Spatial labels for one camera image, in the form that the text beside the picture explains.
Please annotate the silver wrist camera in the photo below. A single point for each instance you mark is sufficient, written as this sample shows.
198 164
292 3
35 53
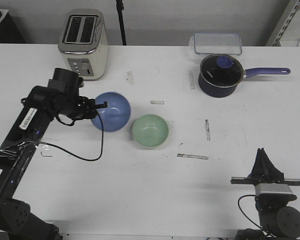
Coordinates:
275 192

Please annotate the clear plastic food container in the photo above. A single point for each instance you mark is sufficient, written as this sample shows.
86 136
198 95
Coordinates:
207 43

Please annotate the blue saucepan with handle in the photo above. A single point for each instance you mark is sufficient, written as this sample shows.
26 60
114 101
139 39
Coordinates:
219 92

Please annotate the black tripod pole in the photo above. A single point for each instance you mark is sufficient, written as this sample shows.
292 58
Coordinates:
120 8

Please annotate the green bowl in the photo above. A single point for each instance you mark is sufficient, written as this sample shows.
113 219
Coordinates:
150 131

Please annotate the blue bowl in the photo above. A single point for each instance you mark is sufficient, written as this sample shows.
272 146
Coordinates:
117 113

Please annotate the white slotted shelf upright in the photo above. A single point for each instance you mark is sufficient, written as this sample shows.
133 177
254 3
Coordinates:
286 32

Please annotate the silver two-slot toaster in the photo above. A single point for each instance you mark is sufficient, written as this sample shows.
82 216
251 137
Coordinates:
83 43

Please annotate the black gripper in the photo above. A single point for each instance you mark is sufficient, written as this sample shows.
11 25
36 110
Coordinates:
262 164
86 108

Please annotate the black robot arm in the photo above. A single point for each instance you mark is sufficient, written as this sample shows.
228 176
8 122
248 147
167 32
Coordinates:
43 105
277 220

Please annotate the glass lid with blue knob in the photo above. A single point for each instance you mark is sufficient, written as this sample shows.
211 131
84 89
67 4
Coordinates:
221 70

